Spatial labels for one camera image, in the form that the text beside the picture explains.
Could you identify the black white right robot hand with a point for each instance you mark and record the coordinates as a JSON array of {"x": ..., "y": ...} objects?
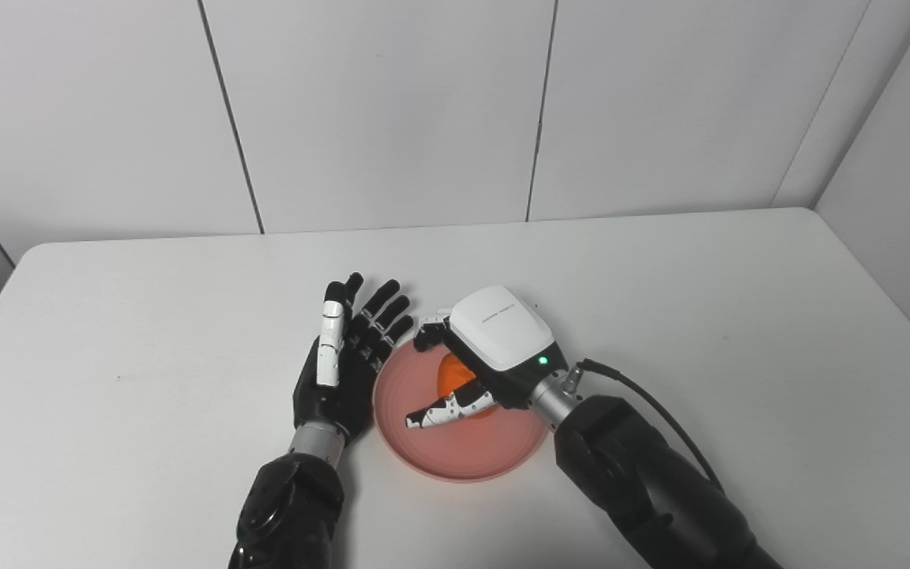
[{"x": 498, "y": 328}]

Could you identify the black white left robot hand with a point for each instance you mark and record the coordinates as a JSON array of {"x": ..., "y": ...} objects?
[{"x": 344, "y": 395}]

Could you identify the orange fruit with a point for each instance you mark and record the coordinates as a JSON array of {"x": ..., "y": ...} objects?
[{"x": 453, "y": 378}]

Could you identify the pink round plate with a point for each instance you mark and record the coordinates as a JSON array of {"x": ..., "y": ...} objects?
[{"x": 471, "y": 450}]

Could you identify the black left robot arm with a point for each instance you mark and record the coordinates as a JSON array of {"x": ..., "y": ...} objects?
[{"x": 289, "y": 514}]

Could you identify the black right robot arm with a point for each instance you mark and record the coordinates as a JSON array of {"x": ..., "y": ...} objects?
[{"x": 637, "y": 482}]

